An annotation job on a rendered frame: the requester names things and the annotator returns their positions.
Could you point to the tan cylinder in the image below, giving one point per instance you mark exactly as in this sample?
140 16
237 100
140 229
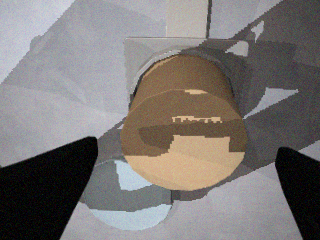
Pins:
184 130

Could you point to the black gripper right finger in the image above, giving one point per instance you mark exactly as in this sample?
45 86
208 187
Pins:
299 176

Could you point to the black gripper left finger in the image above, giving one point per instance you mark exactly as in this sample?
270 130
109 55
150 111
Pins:
38 195

